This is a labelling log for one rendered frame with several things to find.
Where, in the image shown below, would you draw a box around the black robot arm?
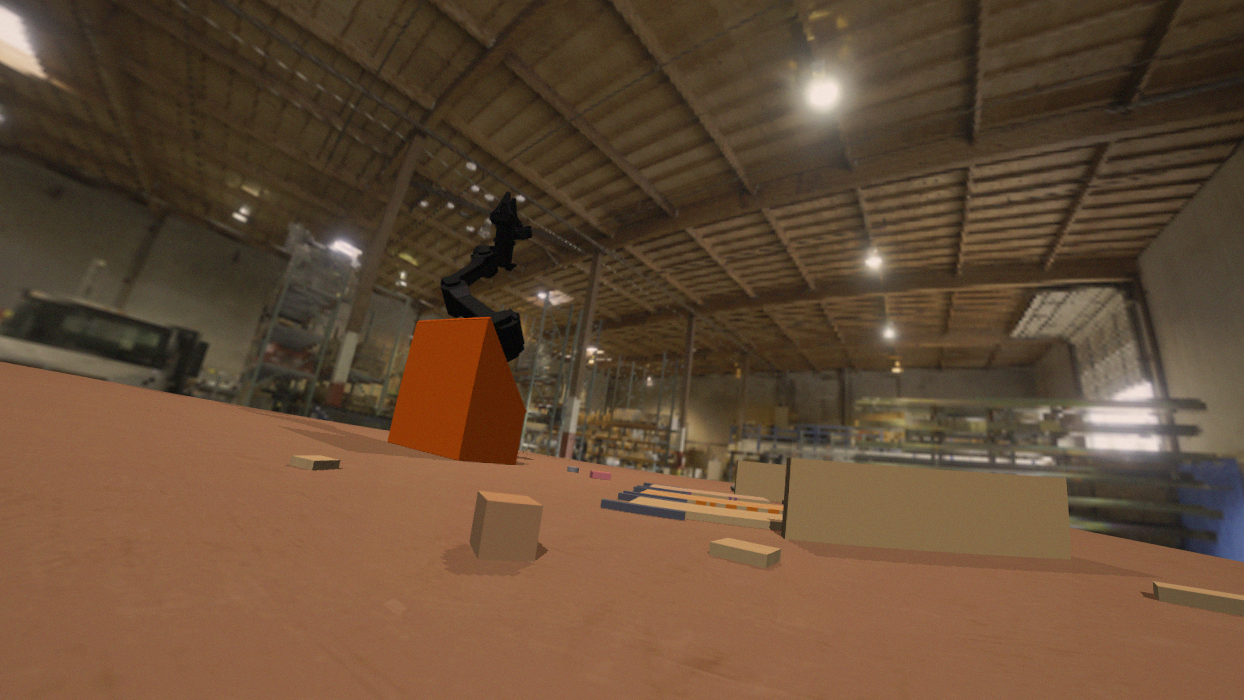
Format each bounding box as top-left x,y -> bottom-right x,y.
440,226 -> 532,362

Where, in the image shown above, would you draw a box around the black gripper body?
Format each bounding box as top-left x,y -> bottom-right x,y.
489,213 -> 522,247

